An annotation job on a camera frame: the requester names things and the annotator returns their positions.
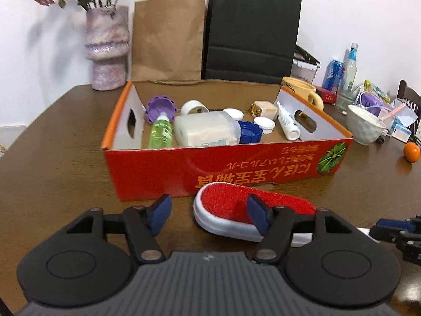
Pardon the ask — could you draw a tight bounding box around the blue drink can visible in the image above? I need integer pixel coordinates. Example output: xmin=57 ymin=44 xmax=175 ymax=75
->
xmin=322 ymin=60 xmax=344 ymax=93

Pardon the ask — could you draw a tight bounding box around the white textured bowl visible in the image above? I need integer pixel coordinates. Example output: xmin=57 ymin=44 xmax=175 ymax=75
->
xmin=347 ymin=104 xmax=386 ymax=146

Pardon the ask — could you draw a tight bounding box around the yellow green snack packet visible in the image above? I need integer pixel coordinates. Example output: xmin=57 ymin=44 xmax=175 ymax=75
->
xmin=363 ymin=79 xmax=390 ymax=103

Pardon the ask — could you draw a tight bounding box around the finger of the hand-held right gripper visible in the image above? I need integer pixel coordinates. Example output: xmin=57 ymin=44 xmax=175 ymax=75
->
xmin=368 ymin=225 xmax=401 ymax=243
xmin=377 ymin=216 xmax=421 ymax=235

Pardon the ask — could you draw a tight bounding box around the red white scrub brush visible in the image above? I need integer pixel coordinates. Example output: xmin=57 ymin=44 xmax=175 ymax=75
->
xmin=192 ymin=182 xmax=371 ymax=248

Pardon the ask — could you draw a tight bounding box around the small cream cube box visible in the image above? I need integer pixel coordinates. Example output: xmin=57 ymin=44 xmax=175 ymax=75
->
xmin=251 ymin=100 xmax=279 ymax=119

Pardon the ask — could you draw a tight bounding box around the clear glass bottle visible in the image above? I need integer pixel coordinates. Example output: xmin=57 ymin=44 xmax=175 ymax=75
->
xmin=342 ymin=42 xmax=359 ymax=92

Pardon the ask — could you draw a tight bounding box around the purple plastic item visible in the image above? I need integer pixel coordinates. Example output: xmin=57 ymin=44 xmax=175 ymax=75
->
xmin=360 ymin=92 xmax=384 ymax=113

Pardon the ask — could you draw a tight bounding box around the brown paper bag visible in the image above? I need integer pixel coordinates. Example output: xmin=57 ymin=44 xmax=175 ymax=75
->
xmin=131 ymin=0 xmax=206 ymax=83

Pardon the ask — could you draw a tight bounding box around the clear container with black lid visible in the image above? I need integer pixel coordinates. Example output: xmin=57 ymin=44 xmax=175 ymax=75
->
xmin=291 ymin=44 xmax=320 ymax=83

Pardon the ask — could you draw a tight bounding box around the dark wooden chair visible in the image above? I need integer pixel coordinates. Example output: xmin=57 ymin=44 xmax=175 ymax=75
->
xmin=398 ymin=79 xmax=421 ymax=129

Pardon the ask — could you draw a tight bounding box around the red cardboard box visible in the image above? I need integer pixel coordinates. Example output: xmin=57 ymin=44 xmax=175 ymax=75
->
xmin=101 ymin=79 xmax=354 ymax=202

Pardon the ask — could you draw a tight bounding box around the white dropper bottle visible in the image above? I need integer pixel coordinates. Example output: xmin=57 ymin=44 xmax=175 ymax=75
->
xmin=275 ymin=101 xmax=301 ymax=141

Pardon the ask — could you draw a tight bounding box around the orange fruit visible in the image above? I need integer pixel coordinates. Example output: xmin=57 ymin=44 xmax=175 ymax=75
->
xmin=403 ymin=142 xmax=421 ymax=163

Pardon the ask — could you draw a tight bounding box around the purple scalloped cap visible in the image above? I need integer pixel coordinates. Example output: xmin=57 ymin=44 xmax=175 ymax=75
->
xmin=144 ymin=95 xmax=178 ymax=126

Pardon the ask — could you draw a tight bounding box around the small red box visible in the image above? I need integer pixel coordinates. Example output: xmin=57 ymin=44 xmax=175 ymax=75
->
xmin=315 ymin=85 xmax=338 ymax=103

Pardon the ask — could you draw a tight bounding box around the pink speckled vase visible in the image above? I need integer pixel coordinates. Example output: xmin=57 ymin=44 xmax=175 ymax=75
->
xmin=84 ymin=5 xmax=130 ymax=91

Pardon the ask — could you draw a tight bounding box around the blue ribbed lid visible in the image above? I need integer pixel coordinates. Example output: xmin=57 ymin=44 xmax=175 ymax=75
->
xmin=237 ymin=120 xmax=263 ymax=145

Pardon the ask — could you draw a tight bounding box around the white tape roll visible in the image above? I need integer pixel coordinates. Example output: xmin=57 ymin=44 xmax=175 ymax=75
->
xmin=181 ymin=99 xmax=210 ymax=116

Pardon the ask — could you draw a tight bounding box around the white round lid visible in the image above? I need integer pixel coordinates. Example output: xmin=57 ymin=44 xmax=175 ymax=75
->
xmin=223 ymin=107 xmax=245 ymax=122
xmin=253 ymin=116 xmax=276 ymax=135

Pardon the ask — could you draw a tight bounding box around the yellow mug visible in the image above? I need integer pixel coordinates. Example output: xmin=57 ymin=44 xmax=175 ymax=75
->
xmin=281 ymin=76 xmax=325 ymax=111

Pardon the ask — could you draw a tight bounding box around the translucent white plastic container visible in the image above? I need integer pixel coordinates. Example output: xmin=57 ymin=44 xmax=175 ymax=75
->
xmin=173 ymin=111 xmax=241 ymax=148

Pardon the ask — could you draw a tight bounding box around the green spray bottle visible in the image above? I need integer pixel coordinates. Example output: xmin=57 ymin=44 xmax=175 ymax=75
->
xmin=147 ymin=113 xmax=173 ymax=150

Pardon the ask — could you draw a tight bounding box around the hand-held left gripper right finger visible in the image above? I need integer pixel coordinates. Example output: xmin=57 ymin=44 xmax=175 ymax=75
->
xmin=246 ymin=194 xmax=361 ymax=264

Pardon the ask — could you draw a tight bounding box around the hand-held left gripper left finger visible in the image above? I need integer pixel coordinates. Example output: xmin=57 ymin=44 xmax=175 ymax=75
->
xmin=66 ymin=194 xmax=172 ymax=264

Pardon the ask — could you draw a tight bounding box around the clear drinking glass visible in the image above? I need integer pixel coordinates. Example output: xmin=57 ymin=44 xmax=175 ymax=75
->
xmin=335 ymin=87 xmax=361 ymax=115

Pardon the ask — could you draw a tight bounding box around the black paper bag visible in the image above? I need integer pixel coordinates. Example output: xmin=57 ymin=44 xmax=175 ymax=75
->
xmin=201 ymin=0 xmax=302 ymax=85

